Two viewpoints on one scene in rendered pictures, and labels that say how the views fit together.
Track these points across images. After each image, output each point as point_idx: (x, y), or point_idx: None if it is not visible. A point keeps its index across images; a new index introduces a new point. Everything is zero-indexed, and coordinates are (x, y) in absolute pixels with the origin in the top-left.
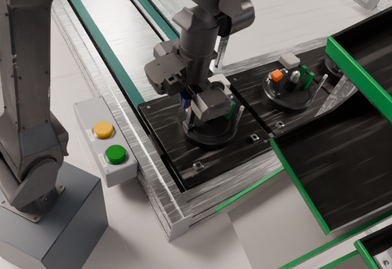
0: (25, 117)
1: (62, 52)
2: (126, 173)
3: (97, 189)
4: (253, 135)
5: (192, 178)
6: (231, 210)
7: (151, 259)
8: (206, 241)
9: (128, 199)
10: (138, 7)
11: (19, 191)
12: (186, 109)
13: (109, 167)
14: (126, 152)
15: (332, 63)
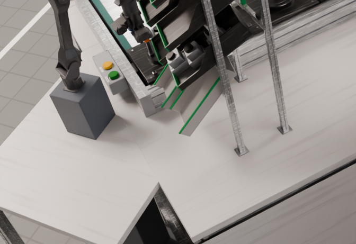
0: (66, 45)
1: (87, 33)
2: (121, 84)
3: (99, 82)
4: None
5: (151, 79)
6: (164, 86)
7: (136, 125)
8: (167, 115)
9: (126, 102)
10: None
11: (68, 73)
12: (151, 46)
13: (110, 81)
14: (119, 73)
15: None
